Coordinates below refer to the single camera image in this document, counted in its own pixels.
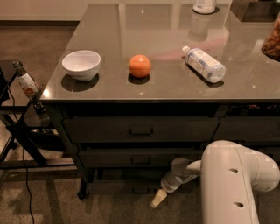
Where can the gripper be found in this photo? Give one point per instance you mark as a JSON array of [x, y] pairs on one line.
[[168, 185]]

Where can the drawer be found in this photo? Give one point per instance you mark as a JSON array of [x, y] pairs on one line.
[[249, 129], [93, 158], [126, 180], [130, 129]]

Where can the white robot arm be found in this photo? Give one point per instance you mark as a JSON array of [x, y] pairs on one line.
[[229, 174]]

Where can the orange round fruit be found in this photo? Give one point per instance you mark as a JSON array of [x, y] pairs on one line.
[[139, 66]]

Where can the clear plastic water bottle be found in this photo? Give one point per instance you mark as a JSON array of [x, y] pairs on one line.
[[204, 64]]

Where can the black side stand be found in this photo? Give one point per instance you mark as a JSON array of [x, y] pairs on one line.
[[21, 132]]

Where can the white ceramic bowl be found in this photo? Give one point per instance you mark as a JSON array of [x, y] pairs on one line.
[[82, 65]]

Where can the small bottle with label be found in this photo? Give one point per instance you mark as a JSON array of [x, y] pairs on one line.
[[27, 83]]

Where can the white container at back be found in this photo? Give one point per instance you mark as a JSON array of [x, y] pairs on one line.
[[204, 6]]

